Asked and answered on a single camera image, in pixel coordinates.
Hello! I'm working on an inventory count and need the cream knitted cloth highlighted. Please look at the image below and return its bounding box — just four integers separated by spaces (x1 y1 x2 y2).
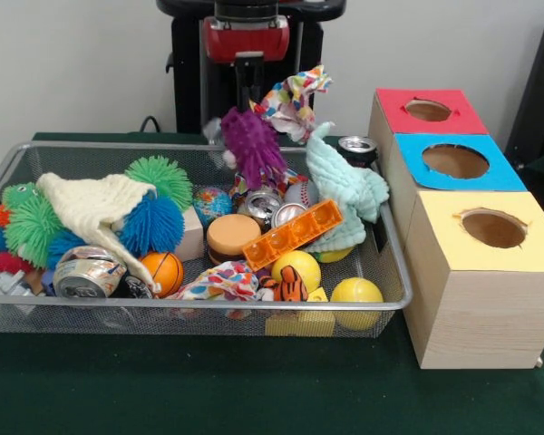
35 171 162 294

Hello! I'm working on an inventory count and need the orange toy building brick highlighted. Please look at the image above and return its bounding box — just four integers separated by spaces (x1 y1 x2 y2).
242 198 345 273

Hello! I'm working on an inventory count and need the blue spiky rubber ball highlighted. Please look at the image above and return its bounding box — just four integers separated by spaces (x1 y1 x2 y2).
119 194 186 257

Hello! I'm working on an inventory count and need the wooden box with three holes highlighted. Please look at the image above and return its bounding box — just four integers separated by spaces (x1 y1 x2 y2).
366 87 544 371

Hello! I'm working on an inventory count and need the silver wire mesh bin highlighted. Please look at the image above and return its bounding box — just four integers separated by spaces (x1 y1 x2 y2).
0 140 413 339

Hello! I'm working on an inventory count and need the green spiky rubber ball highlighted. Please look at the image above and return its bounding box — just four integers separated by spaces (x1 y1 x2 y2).
124 155 195 212

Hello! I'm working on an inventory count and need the green spiky caterpillar toy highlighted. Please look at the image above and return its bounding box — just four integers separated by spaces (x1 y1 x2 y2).
2 181 69 269

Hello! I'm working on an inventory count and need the toy foam hamburger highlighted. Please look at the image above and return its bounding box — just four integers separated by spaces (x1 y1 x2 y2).
207 213 263 266

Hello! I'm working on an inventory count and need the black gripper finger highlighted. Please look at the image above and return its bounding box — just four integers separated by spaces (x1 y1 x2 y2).
235 62 250 112
249 62 265 106

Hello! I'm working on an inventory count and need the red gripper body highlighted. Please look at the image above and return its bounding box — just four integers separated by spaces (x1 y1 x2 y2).
202 15 291 64

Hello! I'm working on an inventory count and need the light blue knitted cloth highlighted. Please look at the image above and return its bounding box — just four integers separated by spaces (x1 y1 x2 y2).
304 121 391 254

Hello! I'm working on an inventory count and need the purple spiky rubber toy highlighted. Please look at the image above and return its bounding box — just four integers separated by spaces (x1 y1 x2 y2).
220 107 287 190

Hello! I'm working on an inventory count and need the small orange basketball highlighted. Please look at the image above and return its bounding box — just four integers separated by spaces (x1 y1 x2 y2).
139 251 185 299

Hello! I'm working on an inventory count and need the colourful dotted cloth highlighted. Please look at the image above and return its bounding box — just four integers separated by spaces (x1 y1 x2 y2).
248 64 335 144

